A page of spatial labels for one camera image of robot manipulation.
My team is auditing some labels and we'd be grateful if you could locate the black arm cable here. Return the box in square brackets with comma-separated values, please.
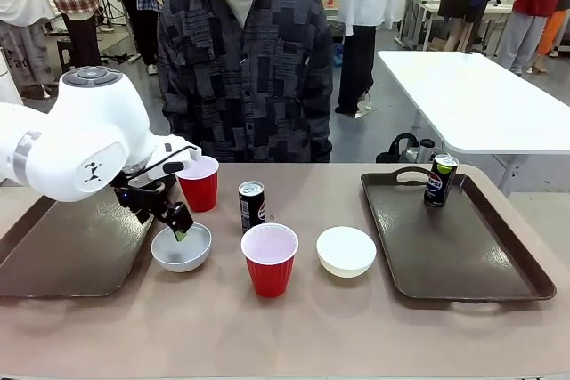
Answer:
[119, 143, 200, 185]

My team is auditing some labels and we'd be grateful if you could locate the white background workbench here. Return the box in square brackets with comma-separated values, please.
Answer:
[398, 0, 513, 52]

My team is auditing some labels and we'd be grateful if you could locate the black bag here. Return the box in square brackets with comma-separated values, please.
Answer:
[376, 133, 422, 164]

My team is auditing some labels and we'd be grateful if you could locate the dark brown serving tray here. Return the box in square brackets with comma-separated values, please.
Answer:
[0, 195, 157, 299]
[359, 166, 558, 313]

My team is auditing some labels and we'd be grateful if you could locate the black stool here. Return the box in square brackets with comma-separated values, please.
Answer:
[56, 39, 75, 74]

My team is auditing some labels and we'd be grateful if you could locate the white bowl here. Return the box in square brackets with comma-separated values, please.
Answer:
[151, 222, 213, 273]
[315, 226, 378, 278]

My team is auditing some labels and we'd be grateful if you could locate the black tripod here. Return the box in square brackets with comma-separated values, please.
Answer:
[95, 0, 134, 65]

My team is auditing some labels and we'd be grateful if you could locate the red plastic cup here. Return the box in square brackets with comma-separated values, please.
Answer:
[176, 156, 221, 214]
[240, 222, 299, 299]

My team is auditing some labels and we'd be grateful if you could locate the person in patchwork shirt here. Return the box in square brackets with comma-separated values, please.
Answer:
[156, 0, 334, 164]

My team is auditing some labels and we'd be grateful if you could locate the black Pepsi can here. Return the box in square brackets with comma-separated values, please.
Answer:
[238, 181, 267, 234]
[423, 153, 460, 209]

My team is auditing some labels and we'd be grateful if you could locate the black capped bottle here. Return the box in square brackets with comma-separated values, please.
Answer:
[418, 138, 436, 163]

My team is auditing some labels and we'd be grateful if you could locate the person in orange trousers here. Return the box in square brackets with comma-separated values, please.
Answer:
[536, 10, 570, 59]

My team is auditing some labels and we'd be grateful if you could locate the white folding table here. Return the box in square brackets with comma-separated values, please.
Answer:
[376, 50, 570, 197]

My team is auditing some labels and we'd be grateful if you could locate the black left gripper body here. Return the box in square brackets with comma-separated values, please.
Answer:
[110, 173, 178, 226]

